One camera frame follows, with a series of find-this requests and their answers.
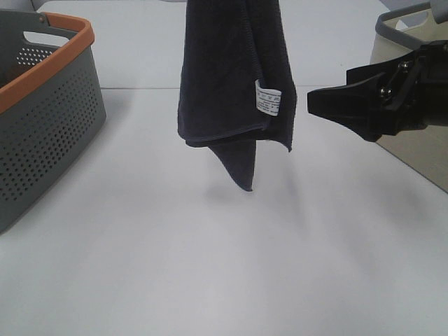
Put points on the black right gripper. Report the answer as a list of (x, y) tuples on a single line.
[(359, 106)]

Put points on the dark navy towel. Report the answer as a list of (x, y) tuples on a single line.
[(236, 82)]

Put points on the beige bin grey rim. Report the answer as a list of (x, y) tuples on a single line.
[(399, 32)]

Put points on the grey perforated basket orange rim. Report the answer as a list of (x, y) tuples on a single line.
[(51, 103)]

